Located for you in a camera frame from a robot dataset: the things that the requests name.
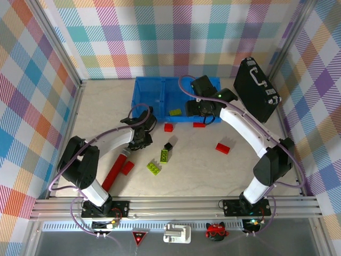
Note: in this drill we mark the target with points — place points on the red black cat toy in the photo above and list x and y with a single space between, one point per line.
217 232

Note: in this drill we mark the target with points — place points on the black connector module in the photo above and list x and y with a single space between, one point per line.
251 224
104 225

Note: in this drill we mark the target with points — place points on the aluminium rail beam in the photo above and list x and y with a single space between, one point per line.
173 208

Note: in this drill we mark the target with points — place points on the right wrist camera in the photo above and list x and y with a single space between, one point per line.
202 84

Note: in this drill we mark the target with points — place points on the blue three-compartment bin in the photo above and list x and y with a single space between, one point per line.
149 93

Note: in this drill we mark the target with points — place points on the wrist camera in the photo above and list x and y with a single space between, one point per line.
202 84
147 120

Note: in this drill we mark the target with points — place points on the black lego cube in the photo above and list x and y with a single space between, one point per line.
168 146

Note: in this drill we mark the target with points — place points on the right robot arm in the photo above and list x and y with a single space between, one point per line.
245 125

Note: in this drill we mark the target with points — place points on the red lego brick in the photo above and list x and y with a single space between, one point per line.
222 148
168 127
127 168
198 125

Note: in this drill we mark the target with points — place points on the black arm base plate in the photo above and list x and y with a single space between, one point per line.
120 208
231 208

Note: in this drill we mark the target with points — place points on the red triangle button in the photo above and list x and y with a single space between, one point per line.
139 236

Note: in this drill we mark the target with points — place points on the aluminium frame post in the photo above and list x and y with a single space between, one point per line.
60 44
291 40

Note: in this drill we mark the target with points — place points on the red marker with black tip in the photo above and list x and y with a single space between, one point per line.
114 170

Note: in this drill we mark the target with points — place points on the green lego brick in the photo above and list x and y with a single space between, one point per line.
164 156
175 112
154 168

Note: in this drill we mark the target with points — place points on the white plastic clamp device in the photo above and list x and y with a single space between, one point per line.
177 233

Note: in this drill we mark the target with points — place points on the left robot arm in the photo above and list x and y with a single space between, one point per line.
112 141

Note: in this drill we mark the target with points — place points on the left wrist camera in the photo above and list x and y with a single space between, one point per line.
147 120

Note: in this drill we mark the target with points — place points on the black briefcase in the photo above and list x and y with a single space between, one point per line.
253 93

